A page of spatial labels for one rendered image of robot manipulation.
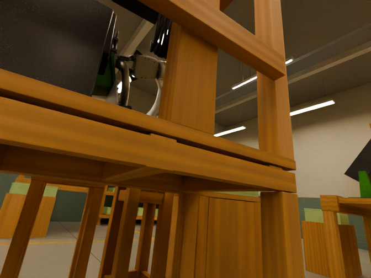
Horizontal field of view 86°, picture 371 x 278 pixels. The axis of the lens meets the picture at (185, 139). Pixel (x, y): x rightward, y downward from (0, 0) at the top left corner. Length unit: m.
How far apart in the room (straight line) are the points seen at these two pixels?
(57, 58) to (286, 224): 0.80
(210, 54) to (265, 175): 0.42
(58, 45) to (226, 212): 1.28
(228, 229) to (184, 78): 1.14
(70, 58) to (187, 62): 0.31
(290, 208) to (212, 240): 0.76
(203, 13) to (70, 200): 6.04
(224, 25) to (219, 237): 1.21
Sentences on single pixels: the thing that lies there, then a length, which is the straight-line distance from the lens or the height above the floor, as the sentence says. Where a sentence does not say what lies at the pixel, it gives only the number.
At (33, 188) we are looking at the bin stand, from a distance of 1.20.
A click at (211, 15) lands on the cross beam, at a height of 1.23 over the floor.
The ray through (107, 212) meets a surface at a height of 0.32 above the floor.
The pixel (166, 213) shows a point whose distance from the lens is 1.37.
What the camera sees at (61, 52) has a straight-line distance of 0.63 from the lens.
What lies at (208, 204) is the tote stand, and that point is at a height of 0.71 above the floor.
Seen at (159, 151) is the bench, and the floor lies 0.80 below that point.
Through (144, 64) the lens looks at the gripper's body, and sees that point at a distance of 0.92.
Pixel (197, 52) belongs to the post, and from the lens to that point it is 0.65.
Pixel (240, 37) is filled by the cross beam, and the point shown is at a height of 1.22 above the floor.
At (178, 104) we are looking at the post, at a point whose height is 0.93.
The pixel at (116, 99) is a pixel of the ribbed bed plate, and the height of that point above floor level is 1.02.
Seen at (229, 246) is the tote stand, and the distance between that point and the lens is 1.51.
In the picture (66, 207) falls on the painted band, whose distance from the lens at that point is 6.37.
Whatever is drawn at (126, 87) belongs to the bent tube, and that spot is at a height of 1.09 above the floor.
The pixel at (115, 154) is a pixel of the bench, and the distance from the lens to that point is 0.43.
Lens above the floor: 0.69
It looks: 18 degrees up
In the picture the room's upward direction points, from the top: 5 degrees clockwise
